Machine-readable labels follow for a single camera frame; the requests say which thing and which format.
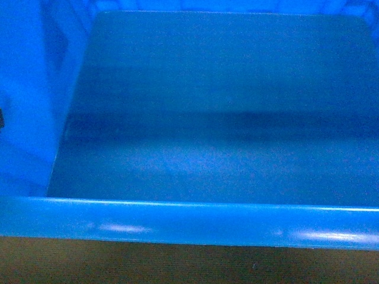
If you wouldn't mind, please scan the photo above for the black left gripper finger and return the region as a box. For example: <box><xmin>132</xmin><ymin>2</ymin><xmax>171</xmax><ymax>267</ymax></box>
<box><xmin>0</xmin><ymin>108</ymin><xmax>4</xmax><ymax>129</ymax></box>

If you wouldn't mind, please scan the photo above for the large blue plastic crate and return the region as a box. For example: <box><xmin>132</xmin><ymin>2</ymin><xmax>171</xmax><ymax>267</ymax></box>
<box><xmin>1</xmin><ymin>1</ymin><xmax>378</xmax><ymax>250</ymax></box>

